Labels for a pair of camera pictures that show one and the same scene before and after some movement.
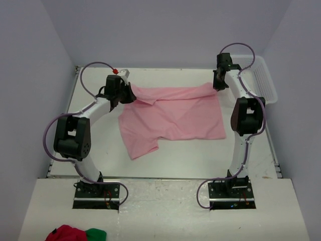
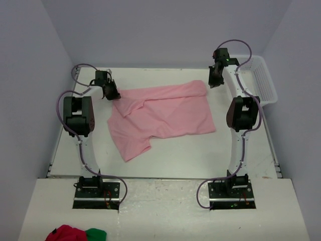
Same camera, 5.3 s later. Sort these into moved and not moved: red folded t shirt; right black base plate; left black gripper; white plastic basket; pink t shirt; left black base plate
Moved: left black gripper; pink t shirt
Not moved: red folded t shirt; right black base plate; left black base plate; white plastic basket
